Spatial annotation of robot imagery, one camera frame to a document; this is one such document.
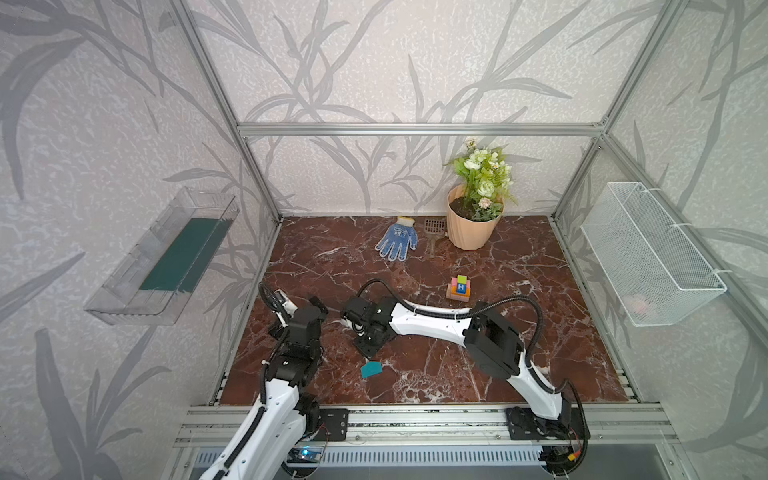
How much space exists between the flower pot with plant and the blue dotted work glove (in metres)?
0.17

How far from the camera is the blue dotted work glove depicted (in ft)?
3.62

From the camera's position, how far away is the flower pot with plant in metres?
0.93
